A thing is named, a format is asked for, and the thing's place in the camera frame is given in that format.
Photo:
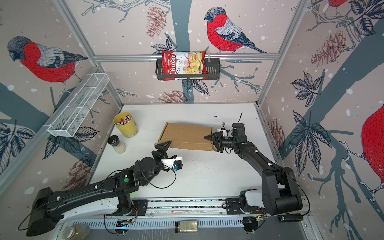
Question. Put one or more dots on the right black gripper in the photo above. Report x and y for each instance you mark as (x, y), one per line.
(217, 137)

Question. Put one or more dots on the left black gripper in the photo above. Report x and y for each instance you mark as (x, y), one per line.
(163, 155)

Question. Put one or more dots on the brown cardboard box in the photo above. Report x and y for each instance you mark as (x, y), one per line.
(187, 137)

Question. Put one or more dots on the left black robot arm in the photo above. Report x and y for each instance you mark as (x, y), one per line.
(49, 207)

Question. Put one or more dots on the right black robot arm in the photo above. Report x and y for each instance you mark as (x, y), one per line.
(280, 192)

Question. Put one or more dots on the yellow cup with markers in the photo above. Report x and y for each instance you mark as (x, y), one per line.
(126, 124)

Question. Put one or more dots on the black lidded spice jar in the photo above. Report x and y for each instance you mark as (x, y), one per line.
(117, 145)

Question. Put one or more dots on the glass jar lying flat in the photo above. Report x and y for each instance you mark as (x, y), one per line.
(185, 226)

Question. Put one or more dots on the red cassava chips bag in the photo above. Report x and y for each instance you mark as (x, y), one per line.
(183, 63)

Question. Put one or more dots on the black remote device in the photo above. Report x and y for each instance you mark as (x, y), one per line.
(290, 218)

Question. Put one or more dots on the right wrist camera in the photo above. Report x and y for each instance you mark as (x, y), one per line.
(224, 130)

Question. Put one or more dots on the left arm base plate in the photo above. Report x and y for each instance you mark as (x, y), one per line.
(133, 208)

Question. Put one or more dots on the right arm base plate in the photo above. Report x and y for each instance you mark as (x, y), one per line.
(235, 206)

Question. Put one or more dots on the black wall basket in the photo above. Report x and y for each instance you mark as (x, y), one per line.
(213, 71)

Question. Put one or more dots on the white wire mesh shelf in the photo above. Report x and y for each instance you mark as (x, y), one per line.
(80, 103)

